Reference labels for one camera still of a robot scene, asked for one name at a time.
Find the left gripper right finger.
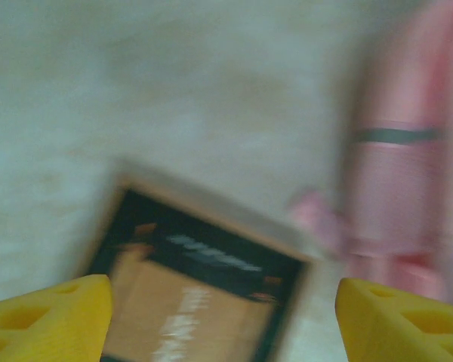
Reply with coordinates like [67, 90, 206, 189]
[335, 278, 453, 362]

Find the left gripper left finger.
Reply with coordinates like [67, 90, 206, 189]
[0, 274, 112, 362]

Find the book with black orange cover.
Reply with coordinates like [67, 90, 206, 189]
[86, 161, 322, 362]

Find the pink school backpack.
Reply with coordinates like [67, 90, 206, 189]
[286, 0, 453, 302]

